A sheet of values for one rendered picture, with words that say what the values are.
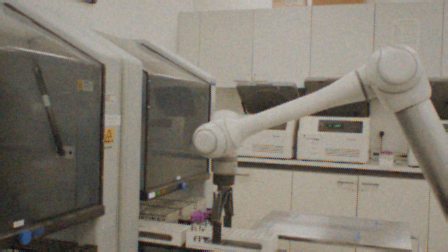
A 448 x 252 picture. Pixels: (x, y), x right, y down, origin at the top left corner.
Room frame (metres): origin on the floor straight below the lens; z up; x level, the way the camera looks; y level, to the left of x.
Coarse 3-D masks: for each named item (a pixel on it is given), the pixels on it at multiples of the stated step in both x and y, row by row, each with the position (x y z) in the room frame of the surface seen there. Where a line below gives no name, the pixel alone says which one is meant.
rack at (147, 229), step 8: (144, 224) 1.70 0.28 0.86; (152, 224) 1.70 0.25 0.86; (160, 224) 1.71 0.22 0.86; (168, 224) 1.71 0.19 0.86; (176, 224) 1.72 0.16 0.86; (144, 232) 1.73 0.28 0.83; (152, 232) 1.64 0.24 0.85; (160, 232) 1.63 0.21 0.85; (168, 232) 1.62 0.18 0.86; (176, 232) 1.61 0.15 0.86; (184, 232) 1.64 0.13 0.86; (144, 240) 1.65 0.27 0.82; (152, 240) 1.64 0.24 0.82; (160, 240) 1.63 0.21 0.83; (168, 240) 1.70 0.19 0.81; (176, 240) 1.61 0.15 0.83; (184, 240) 1.64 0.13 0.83
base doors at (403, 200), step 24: (240, 168) 3.99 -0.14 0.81; (240, 192) 3.98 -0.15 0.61; (264, 192) 3.92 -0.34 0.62; (288, 192) 3.85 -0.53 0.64; (312, 192) 3.78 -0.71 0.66; (336, 192) 3.72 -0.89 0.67; (360, 192) 3.67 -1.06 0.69; (384, 192) 3.61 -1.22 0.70; (408, 192) 3.56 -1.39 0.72; (240, 216) 3.98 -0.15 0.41; (264, 216) 3.91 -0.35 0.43; (360, 216) 3.66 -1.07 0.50; (384, 216) 3.61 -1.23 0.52; (408, 216) 3.55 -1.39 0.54; (432, 216) 3.50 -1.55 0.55; (288, 240) 3.85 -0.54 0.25; (432, 240) 3.50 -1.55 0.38
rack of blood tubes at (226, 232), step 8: (192, 232) 1.59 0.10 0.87; (200, 232) 1.58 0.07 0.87; (208, 232) 1.59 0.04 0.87; (224, 232) 1.60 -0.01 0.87; (232, 232) 1.60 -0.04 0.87; (240, 232) 1.60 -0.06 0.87; (248, 232) 1.60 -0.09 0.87; (256, 232) 1.61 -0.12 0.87; (264, 232) 1.61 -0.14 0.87; (192, 240) 1.59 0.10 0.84; (208, 240) 1.62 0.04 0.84; (224, 240) 1.63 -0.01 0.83; (232, 240) 1.65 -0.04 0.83; (240, 240) 1.54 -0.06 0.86; (248, 240) 1.53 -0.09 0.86; (256, 240) 1.52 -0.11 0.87; (264, 240) 1.51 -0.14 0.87; (272, 240) 1.52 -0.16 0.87; (200, 248) 1.58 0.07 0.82; (208, 248) 1.57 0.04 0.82; (224, 248) 1.55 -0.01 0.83; (232, 248) 1.55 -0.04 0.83; (240, 248) 1.54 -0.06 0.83; (248, 248) 1.61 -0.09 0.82; (256, 248) 1.61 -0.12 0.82; (264, 248) 1.51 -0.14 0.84; (272, 248) 1.52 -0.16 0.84
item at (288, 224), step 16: (256, 224) 1.94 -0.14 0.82; (272, 224) 1.95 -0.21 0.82; (288, 224) 1.96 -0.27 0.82; (304, 224) 1.96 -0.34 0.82; (320, 224) 1.97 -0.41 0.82; (336, 224) 1.98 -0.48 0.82; (352, 224) 1.99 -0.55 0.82; (368, 224) 2.00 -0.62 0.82; (384, 224) 2.01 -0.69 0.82; (400, 224) 2.02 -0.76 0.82; (304, 240) 1.76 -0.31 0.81; (320, 240) 1.74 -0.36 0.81; (336, 240) 1.73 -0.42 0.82; (352, 240) 1.73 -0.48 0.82; (368, 240) 1.74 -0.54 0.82; (384, 240) 1.75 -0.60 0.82; (400, 240) 1.75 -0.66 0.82; (416, 240) 1.92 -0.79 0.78
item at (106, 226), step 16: (0, 0) 1.51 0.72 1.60; (16, 0) 1.50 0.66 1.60; (32, 16) 1.47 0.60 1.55; (48, 16) 1.48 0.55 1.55; (64, 32) 1.44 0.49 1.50; (80, 32) 1.52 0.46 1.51; (96, 48) 1.41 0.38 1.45; (112, 64) 1.44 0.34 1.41; (112, 80) 1.45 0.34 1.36; (112, 96) 1.45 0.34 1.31; (112, 112) 1.45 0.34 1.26; (112, 128) 1.45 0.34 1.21; (112, 144) 1.45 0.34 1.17; (112, 160) 1.46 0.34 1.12; (112, 176) 1.46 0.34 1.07; (112, 192) 1.46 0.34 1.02; (112, 208) 1.46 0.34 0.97; (80, 224) 1.41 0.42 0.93; (96, 224) 1.40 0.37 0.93; (112, 224) 1.46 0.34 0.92; (80, 240) 1.41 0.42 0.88; (96, 240) 1.40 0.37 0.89; (112, 240) 1.47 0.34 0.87
